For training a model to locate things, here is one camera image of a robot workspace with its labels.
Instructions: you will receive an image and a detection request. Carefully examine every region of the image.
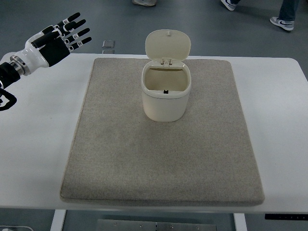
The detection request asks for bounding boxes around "white blue sneaker left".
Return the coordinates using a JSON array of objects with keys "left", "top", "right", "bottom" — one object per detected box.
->
[{"left": 221, "top": 0, "right": 237, "bottom": 12}]

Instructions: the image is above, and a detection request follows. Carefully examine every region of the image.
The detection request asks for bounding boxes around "metal floor socket plate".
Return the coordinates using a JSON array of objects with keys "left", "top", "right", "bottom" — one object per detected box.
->
[{"left": 102, "top": 40, "right": 115, "bottom": 54}]

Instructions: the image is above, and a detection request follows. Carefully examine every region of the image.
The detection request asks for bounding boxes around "white blue sneaker right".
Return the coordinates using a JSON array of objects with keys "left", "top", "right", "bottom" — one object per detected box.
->
[{"left": 269, "top": 17, "right": 294, "bottom": 31}]

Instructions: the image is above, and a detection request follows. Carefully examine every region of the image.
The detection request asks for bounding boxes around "black desk control panel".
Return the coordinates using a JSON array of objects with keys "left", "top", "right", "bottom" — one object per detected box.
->
[{"left": 265, "top": 214, "right": 308, "bottom": 221}]

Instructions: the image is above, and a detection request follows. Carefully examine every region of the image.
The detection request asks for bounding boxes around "white table leg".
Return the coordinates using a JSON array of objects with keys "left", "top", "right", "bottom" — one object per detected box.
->
[
  {"left": 233, "top": 213, "right": 247, "bottom": 231},
  {"left": 50, "top": 209, "right": 66, "bottom": 231}
]

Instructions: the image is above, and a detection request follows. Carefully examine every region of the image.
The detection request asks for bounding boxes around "white blue sneaker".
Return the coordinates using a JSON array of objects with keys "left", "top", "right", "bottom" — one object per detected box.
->
[
  {"left": 269, "top": 17, "right": 294, "bottom": 31},
  {"left": 221, "top": 0, "right": 237, "bottom": 12}
]

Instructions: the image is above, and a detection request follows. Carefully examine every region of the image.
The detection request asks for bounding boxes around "blue jeans leg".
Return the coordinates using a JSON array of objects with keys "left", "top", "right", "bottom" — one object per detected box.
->
[{"left": 278, "top": 0, "right": 299, "bottom": 21}]

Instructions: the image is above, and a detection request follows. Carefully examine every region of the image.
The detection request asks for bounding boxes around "white left table leg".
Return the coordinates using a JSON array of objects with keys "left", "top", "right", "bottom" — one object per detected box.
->
[{"left": 50, "top": 209, "right": 66, "bottom": 231}]

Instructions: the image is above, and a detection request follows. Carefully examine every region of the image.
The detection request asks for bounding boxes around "cream bin with open lid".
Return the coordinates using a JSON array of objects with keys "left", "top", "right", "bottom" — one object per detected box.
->
[{"left": 141, "top": 29, "right": 192, "bottom": 122}]

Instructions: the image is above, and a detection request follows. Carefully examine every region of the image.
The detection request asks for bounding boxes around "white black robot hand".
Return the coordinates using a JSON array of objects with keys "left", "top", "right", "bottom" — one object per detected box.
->
[{"left": 9, "top": 12, "right": 91, "bottom": 76}]

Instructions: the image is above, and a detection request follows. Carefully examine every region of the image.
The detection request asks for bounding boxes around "beige shoe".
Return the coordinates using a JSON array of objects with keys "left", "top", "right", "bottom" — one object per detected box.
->
[{"left": 132, "top": 0, "right": 157, "bottom": 7}]

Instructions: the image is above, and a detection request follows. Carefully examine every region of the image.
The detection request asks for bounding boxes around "white right table leg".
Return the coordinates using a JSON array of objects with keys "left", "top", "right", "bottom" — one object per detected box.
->
[{"left": 233, "top": 213, "right": 247, "bottom": 231}]

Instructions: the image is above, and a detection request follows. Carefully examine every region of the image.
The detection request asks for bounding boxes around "beige fabric mat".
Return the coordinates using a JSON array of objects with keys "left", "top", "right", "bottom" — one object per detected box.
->
[{"left": 60, "top": 58, "right": 265, "bottom": 206}]

